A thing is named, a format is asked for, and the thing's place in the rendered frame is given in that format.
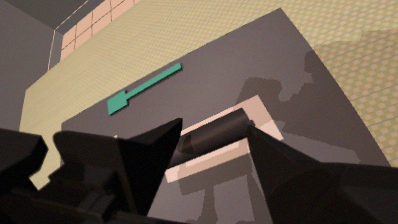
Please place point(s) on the green small trowel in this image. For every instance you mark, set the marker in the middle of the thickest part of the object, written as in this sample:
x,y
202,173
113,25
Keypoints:
x,y
119,101

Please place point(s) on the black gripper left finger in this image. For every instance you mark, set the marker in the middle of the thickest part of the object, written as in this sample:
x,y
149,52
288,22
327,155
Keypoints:
x,y
141,161

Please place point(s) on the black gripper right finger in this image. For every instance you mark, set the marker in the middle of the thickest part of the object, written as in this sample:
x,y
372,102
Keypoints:
x,y
297,187

